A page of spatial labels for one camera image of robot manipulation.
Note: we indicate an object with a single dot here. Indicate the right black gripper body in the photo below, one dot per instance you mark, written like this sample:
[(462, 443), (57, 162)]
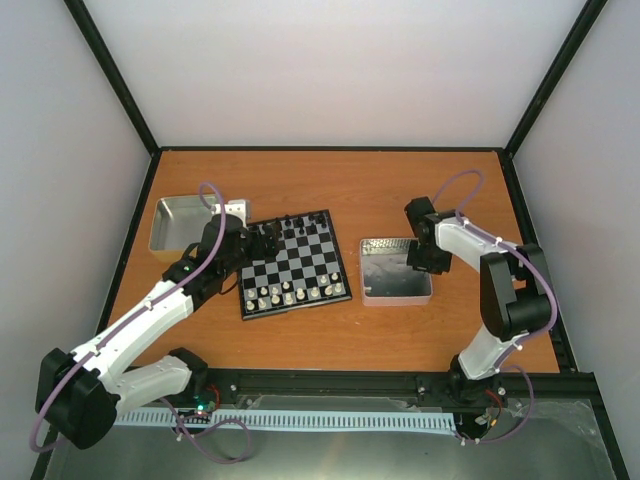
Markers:
[(429, 259)]

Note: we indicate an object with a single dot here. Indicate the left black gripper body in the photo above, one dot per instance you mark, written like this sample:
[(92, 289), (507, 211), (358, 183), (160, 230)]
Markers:
[(258, 251)]

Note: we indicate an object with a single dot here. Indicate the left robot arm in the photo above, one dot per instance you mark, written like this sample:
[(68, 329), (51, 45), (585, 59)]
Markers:
[(83, 392)]

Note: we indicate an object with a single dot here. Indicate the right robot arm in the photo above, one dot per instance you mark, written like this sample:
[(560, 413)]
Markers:
[(516, 298)]

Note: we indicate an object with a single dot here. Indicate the black chess piece set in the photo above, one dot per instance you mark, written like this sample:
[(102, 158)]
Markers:
[(315, 226)]

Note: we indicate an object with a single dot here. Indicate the pink tin with white pieces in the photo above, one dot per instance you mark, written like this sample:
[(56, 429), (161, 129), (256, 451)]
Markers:
[(386, 279)]

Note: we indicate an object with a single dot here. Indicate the black and silver chessboard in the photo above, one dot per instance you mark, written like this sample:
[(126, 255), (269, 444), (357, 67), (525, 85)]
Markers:
[(301, 266)]

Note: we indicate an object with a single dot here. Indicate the empty silver metal tin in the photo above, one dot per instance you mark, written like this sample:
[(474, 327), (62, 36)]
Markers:
[(178, 221)]

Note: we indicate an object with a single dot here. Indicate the light blue cable duct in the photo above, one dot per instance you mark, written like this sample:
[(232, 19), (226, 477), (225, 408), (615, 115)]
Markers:
[(324, 421)]

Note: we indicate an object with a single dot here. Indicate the black frame post left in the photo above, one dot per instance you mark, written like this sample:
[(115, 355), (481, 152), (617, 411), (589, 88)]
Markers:
[(96, 43)]

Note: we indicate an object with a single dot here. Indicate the black frame post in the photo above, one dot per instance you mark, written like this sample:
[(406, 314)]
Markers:
[(96, 43), (570, 46)]

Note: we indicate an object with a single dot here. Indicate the black frame post right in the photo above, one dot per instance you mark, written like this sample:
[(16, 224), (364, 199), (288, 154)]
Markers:
[(570, 46)]

